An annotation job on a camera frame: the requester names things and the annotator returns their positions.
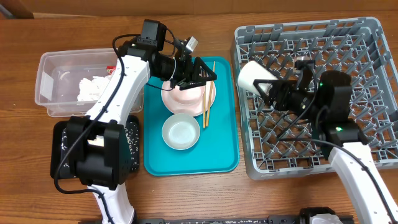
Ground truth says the clear plastic bin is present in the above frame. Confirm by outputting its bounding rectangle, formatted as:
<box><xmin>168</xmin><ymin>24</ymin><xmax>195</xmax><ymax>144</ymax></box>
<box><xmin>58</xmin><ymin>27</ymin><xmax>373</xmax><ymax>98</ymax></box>
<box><xmin>34</xmin><ymin>47</ymin><xmax>145</xmax><ymax>118</ymax></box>

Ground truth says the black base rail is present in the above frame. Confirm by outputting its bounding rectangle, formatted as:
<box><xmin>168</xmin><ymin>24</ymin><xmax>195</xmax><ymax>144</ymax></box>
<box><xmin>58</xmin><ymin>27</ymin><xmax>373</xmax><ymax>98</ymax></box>
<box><xmin>77</xmin><ymin>207</ymin><xmax>354</xmax><ymax>224</ymax></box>

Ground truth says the black plastic tray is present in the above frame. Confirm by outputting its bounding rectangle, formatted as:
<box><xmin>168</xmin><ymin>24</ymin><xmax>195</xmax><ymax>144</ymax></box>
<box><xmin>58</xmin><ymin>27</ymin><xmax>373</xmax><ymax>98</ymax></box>
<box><xmin>50</xmin><ymin>115</ymin><xmax>139</xmax><ymax>178</ymax></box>

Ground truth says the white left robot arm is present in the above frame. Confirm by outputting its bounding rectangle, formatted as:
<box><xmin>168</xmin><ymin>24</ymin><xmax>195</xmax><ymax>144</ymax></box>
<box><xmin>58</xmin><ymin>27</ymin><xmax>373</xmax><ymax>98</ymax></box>
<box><xmin>60</xmin><ymin>37</ymin><xmax>217</xmax><ymax>223</ymax></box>

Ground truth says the teal plastic tray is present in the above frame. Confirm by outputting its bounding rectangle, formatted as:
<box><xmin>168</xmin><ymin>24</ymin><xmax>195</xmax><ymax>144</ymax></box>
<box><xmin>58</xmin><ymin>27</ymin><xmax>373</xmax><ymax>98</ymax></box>
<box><xmin>143</xmin><ymin>57</ymin><xmax>239</xmax><ymax>176</ymax></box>

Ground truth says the grey dishwasher rack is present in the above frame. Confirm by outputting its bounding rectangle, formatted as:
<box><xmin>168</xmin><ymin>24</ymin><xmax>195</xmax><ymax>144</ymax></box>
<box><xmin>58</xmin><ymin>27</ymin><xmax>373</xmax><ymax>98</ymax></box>
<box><xmin>232</xmin><ymin>17</ymin><xmax>397</xmax><ymax>180</ymax></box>

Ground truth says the wooden chopstick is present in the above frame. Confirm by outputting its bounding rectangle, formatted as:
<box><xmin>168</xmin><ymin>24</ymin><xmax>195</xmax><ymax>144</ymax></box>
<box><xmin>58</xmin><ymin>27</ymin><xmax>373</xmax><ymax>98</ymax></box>
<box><xmin>205</xmin><ymin>61</ymin><xmax>216</xmax><ymax>127</ymax></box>
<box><xmin>202</xmin><ymin>85</ymin><xmax>206</xmax><ymax>129</ymax></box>

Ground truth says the grey small bowl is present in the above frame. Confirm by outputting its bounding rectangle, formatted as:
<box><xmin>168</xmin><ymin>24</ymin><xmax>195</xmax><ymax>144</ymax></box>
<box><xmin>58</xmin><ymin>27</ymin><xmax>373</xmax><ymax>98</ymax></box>
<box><xmin>162</xmin><ymin>113</ymin><xmax>200</xmax><ymax>151</ymax></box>

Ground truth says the left wooden chopstick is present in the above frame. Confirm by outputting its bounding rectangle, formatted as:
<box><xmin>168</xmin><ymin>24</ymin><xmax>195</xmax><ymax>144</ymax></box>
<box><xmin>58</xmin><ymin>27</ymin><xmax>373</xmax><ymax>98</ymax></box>
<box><xmin>202</xmin><ymin>85</ymin><xmax>206</xmax><ymax>129</ymax></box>

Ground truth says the red snack wrapper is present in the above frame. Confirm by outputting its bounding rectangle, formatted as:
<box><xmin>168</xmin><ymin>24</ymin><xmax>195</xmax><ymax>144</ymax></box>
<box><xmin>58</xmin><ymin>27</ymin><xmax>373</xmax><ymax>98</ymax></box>
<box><xmin>106</xmin><ymin>66</ymin><xmax>116</xmax><ymax>75</ymax></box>

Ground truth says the pink plate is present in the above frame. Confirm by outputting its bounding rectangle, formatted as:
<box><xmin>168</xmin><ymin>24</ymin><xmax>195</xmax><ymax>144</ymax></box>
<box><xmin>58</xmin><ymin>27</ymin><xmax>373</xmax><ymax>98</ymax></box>
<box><xmin>161</xmin><ymin>82</ymin><xmax>216</xmax><ymax>117</ymax></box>

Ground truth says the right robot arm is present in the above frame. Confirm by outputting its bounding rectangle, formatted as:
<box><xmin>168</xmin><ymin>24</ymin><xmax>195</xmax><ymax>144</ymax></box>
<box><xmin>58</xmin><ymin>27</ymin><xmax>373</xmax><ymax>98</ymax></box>
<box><xmin>241</xmin><ymin>60</ymin><xmax>397</xmax><ymax>223</ymax></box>

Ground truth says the white napkin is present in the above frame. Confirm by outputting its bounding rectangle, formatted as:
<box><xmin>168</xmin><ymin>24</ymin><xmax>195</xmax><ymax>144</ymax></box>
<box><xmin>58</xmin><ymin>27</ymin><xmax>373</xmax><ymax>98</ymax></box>
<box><xmin>77</xmin><ymin>75</ymin><xmax>111</xmax><ymax>101</ymax></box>

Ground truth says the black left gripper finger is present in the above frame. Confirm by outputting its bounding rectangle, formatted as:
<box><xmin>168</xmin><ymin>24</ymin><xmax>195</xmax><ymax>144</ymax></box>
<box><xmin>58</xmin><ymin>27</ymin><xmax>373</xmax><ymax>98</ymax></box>
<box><xmin>178</xmin><ymin>80</ymin><xmax>206</xmax><ymax>91</ymax></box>
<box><xmin>192</xmin><ymin>57</ymin><xmax>217</xmax><ymax>82</ymax></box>

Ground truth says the right wooden chopstick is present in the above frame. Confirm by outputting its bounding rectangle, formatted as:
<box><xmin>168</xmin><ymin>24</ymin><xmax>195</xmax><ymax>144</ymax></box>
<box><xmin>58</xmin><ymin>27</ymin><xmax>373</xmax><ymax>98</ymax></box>
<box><xmin>205</xmin><ymin>61</ymin><xmax>216</xmax><ymax>127</ymax></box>

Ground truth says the cream white cup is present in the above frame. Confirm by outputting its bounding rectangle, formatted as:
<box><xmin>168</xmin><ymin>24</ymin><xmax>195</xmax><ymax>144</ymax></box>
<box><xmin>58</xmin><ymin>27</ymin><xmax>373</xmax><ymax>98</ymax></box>
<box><xmin>237</xmin><ymin>61</ymin><xmax>277</xmax><ymax>96</ymax></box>

